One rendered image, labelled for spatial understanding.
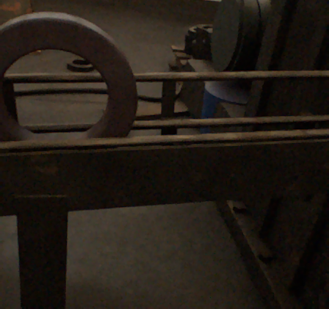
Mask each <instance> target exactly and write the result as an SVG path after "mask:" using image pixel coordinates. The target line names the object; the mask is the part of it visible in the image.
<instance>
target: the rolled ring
mask: <svg viewBox="0 0 329 309"><path fill-rule="evenodd" d="M45 50H58V51H66V52H68V53H71V54H74V55H76V56H78V57H81V58H82V59H84V60H85V61H87V62H89V63H90V64H91V65H93V66H94V67H95V68H96V69H97V71H98V72H99V73H100V74H101V76H102V77H103V79H104V81H105V85H106V88H107V91H108V98H107V102H106V104H107V106H106V109H105V112H104V114H103V116H102V117H101V119H100V120H99V121H98V122H97V123H96V124H95V125H94V126H93V127H92V128H90V129H89V130H87V131H85V132H84V133H82V134H80V135H78V136H75V137H70V138H65V139H90V138H109V137H127V136H128V134H129V132H130V130H131V128H132V126H133V125H134V119H135V116H136V113H137V85H136V82H135V79H134V75H133V70H132V69H131V66H130V64H129V61H128V59H127V57H126V55H125V54H124V53H123V51H122V49H121V48H120V46H119V45H118V44H117V43H116V42H115V41H114V40H113V39H112V38H111V37H110V36H109V35H108V34H107V33H106V32H105V31H104V30H102V29H100V28H98V27H97V26H96V25H94V24H92V23H90V22H88V21H86V20H84V19H81V18H77V17H75V16H72V15H67V14H63V13H57V12H34V13H29V14H26V15H22V16H19V17H17V18H13V19H12V20H10V21H8V22H6V23H5V24H3V25H2V26H0V142H16V141H35V140H53V139H52V138H47V137H42V136H40V135H37V134H34V133H32V132H31V131H29V130H27V129H25V128H24V127H23V126H21V125H20V124H19V123H18V122H17V121H16V120H15V119H14V118H13V117H12V116H11V114H10V113H9V111H8V110H7V107H6V105H5V102H4V98H3V94H2V82H3V79H4V74H5V73H6V72H7V70H8V69H9V67H10V66H11V65H12V64H13V63H14V62H16V61H17V60H18V59H20V58H21V57H23V56H25V55H26V54H29V53H32V52H36V51H45Z"/></svg>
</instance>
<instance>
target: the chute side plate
mask: <svg viewBox="0 0 329 309"><path fill-rule="evenodd" d="M327 193H329V139H311V140H294V141H278V142H245V143H228V144H212V145H182V146H163V147H146V148H114V149H81V150H49V151H32V152H15V153H0V217H3V216H14V215H16V204H15V197H16V196H51V195H65V196H68V211H84V210H95V209H105V208H125V207H135V206H154V205H164V204H175V203H194V202H205V201H215V200H216V201H225V200H245V199H255V198H265V197H285V196H296V195H316V194H327Z"/></svg>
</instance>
